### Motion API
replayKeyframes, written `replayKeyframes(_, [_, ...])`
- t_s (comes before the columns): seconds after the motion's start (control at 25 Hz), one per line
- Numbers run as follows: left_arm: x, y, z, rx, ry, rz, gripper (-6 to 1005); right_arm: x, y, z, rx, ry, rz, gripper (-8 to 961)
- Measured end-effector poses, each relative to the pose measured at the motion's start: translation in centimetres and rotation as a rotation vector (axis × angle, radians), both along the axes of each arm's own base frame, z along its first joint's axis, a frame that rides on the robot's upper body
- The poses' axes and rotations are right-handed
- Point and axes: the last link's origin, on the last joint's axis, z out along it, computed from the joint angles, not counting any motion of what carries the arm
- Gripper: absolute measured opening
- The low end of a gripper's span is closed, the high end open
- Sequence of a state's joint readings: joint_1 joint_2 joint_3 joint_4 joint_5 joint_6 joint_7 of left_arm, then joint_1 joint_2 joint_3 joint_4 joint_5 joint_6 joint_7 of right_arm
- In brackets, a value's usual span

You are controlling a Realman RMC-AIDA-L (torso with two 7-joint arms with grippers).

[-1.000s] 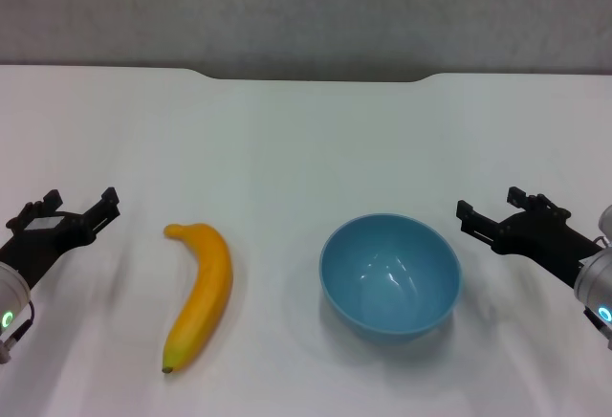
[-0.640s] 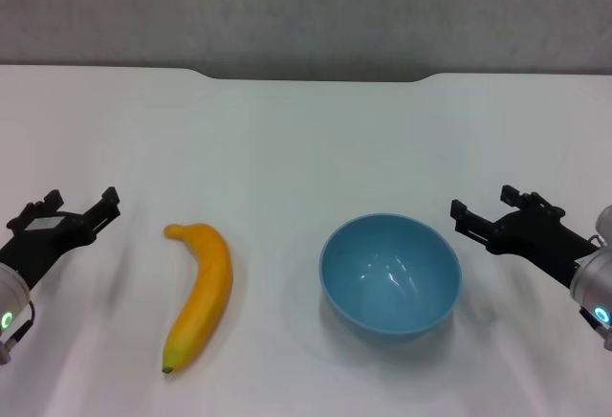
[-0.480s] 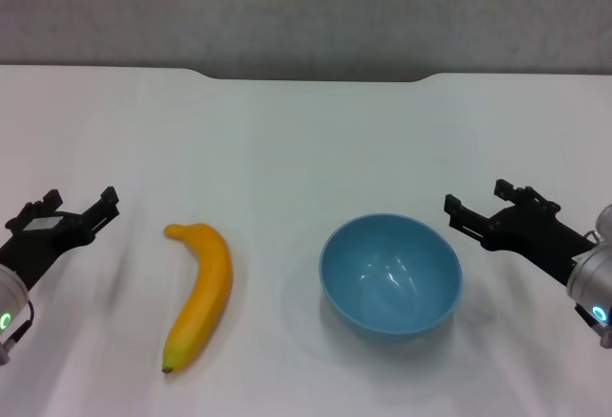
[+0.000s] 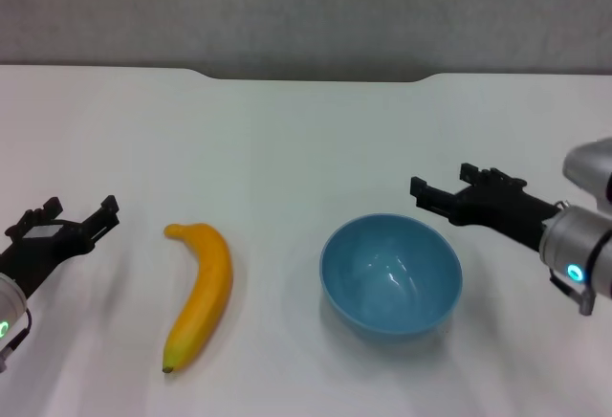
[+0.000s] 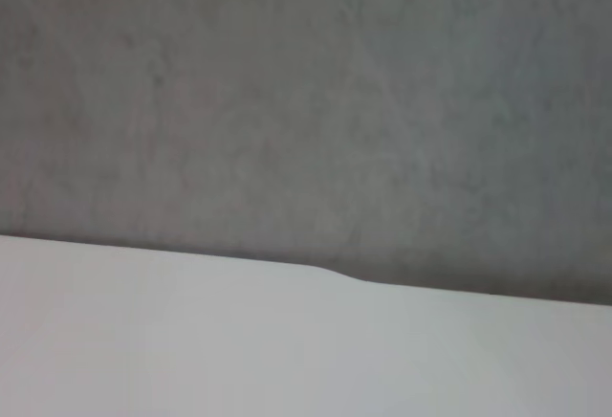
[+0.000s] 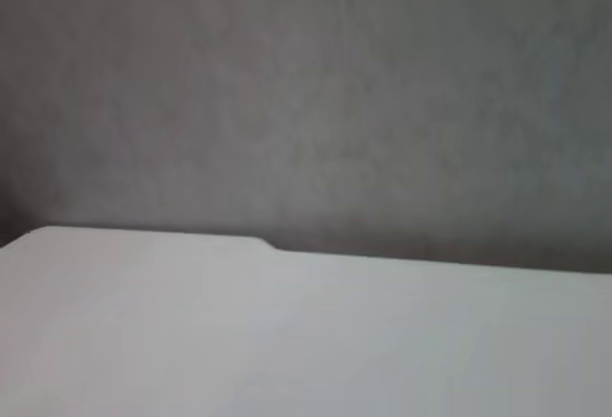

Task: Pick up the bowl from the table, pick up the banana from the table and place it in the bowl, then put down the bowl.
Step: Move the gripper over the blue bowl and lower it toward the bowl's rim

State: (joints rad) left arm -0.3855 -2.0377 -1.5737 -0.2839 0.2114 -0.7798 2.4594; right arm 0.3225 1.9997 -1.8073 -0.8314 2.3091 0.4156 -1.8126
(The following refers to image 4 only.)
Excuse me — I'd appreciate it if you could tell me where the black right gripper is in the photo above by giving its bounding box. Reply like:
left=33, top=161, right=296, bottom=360
left=409, top=163, right=558, bottom=252

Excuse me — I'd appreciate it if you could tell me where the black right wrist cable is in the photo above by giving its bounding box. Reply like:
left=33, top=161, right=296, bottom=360
left=548, top=268, right=597, bottom=317

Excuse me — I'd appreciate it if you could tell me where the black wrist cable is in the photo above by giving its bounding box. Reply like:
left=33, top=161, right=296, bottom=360
left=548, top=268, right=597, bottom=317
left=4, top=309, right=33, bottom=359

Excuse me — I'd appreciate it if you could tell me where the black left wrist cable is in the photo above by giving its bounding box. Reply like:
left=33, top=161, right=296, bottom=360
left=4, top=309, right=33, bottom=359

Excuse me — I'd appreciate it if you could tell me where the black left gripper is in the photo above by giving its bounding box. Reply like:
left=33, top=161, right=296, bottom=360
left=0, top=193, right=120, bottom=299

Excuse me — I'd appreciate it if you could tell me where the blue bowl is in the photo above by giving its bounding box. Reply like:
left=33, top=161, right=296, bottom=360
left=319, top=213, right=464, bottom=340

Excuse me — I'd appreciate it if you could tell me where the yellow banana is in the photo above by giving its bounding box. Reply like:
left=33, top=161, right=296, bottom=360
left=162, top=222, right=234, bottom=374

